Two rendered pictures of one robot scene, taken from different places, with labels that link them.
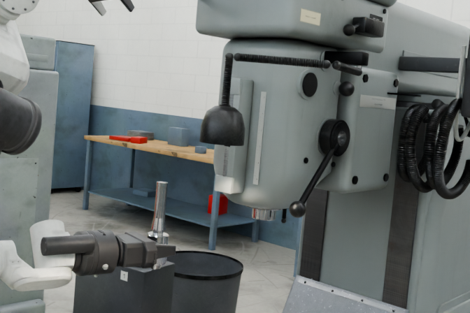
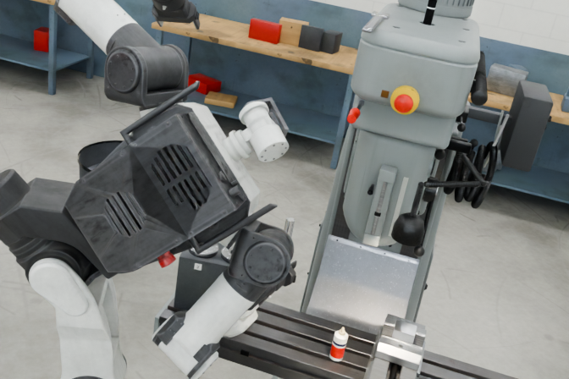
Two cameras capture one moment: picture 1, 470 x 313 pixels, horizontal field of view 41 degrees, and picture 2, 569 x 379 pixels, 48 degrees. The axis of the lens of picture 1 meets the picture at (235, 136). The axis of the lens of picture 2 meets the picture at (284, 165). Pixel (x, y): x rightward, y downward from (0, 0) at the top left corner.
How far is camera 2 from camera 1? 1.13 m
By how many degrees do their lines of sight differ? 35
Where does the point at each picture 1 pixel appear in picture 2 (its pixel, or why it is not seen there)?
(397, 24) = not seen: hidden behind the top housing
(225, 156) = (375, 222)
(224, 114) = (419, 226)
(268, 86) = (411, 174)
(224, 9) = (385, 118)
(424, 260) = (433, 227)
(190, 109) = not seen: outside the picture
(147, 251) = (292, 277)
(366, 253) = not seen: hidden behind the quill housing
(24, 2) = (275, 155)
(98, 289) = (203, 282)
